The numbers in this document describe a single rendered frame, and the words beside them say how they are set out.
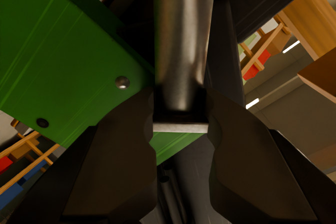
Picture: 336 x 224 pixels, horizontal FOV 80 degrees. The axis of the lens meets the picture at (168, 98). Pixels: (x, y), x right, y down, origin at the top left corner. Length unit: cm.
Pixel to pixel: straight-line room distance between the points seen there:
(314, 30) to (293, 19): 9
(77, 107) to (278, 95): 760
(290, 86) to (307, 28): 675
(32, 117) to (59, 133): 2
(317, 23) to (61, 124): 91
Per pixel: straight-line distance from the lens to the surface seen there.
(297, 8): 94
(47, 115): 19
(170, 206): 21
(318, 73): 68
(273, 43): 403
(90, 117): 18
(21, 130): 42
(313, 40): 97
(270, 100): 773
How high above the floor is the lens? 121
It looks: 7 degrees up
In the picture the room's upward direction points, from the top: 137 degrees clockwise
